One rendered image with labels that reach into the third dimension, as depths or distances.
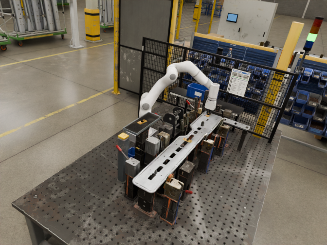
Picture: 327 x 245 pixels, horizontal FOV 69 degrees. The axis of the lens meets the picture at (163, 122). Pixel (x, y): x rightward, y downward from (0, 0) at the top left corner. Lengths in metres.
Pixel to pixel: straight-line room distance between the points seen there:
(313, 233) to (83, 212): 2.46
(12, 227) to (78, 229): 1.17
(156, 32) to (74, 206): 3.28
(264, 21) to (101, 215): 7.78
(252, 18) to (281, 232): 6.90
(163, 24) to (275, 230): 3.40
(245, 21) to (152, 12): 4.86
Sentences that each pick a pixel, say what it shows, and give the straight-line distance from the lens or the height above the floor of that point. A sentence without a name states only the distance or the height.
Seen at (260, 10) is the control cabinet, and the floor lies 1.74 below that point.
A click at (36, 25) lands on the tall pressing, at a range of 9.69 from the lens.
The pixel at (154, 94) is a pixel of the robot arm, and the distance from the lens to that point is 2.30.
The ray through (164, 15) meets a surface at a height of 1.72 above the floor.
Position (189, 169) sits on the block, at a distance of 1.81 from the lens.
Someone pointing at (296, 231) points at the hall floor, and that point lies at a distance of 3.24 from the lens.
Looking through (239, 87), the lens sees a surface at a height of 1.25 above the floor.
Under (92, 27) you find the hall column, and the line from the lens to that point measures 9.61.
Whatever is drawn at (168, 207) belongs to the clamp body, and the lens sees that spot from 1.78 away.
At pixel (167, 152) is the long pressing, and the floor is 1.00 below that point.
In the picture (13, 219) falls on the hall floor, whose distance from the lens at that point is 2.98.
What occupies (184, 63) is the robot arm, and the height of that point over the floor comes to 1.58.
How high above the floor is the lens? 2.20
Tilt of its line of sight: 30 degrees down
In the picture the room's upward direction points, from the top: 7 degrees clockwise
